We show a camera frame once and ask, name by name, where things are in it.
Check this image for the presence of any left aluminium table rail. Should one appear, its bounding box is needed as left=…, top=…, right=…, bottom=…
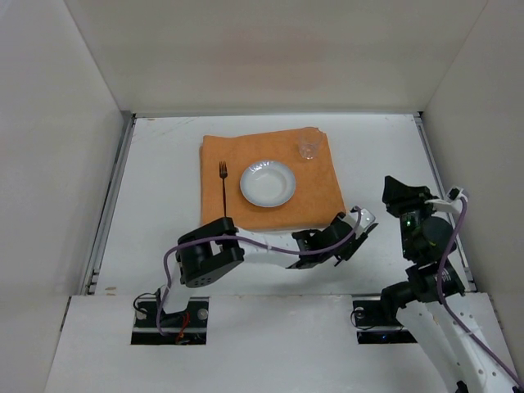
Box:
left=79, top=111, right=137, bottom=296

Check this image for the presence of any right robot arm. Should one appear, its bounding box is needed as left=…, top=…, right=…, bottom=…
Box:
left=381, top=175, right=523, bottom=392

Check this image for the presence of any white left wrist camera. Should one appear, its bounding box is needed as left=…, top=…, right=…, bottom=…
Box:
left=343, top=207, right=378, bottom=237

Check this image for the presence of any black fork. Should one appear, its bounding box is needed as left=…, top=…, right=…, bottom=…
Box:
left=219, top=160, right=228, bottom=217

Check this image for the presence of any clear drinking glass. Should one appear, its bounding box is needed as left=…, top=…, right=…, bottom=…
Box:
left=298, top=127, right=323, bottom=160

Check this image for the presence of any orange cloth placemat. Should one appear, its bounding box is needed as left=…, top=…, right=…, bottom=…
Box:
left=200, top=129, right=346, bottom=230

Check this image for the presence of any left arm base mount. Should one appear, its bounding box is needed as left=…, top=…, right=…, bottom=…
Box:
left=130, top=289, right=210, bottom=346

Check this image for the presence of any aluminium table rail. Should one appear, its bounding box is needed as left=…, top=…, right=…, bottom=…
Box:
left=413, top=112, right=478, bottom=292
left=79, top=111, right=137, bottom=296

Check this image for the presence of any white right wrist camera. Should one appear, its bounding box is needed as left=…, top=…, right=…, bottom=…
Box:
left=425, top=187, right=469, bottom=215

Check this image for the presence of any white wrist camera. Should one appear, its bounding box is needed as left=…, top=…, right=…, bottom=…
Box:
left=343, top=207, right=378, bottom=237
left=425, top=187, right=469, bottom=215

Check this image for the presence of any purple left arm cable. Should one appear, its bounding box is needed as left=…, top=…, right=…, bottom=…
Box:
left=156, top=206, right=364, bottom=337

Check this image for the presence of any right aluminium table rail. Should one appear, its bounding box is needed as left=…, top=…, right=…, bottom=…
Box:
left=413, top=112, right=478, bottom=292

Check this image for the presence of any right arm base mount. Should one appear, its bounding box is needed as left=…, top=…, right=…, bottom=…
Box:
left=350, top=298, right=417, bottom=345

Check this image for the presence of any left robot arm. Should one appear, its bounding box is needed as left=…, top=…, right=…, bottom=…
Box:
left=157, top=206, right=378, bottom=316

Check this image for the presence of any white round plate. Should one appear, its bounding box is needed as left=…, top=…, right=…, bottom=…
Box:
left=240, top=160, right=296, bottom=208

